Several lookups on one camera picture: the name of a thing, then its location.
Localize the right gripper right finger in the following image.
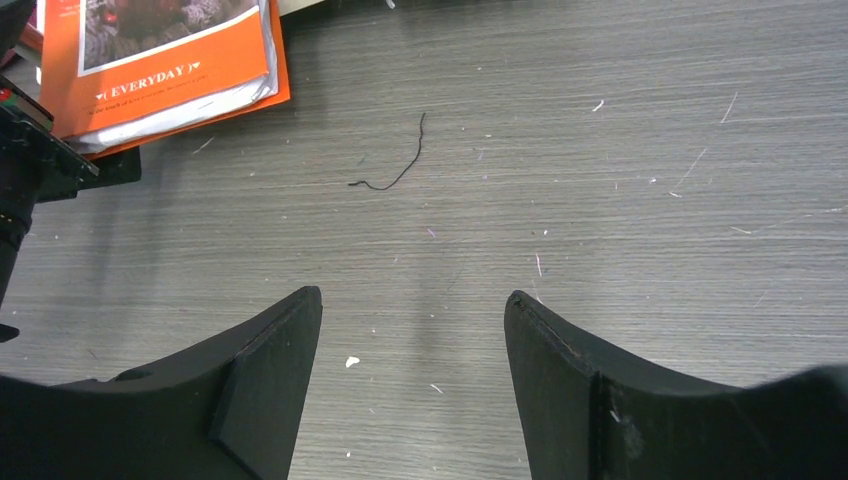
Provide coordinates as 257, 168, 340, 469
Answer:
504, 291, 847, 479

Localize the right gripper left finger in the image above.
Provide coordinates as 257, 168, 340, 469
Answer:
1, 286, 322, 479

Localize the orange book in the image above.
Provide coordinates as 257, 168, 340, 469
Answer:
37, 1, 291, 158

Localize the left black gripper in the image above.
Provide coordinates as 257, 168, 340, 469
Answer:
1, 77, 141, 202

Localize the small dark thread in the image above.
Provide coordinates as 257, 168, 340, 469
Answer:
347, 112, 427, 192

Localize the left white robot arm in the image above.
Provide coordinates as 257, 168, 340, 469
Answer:
1, 77, 142, 296

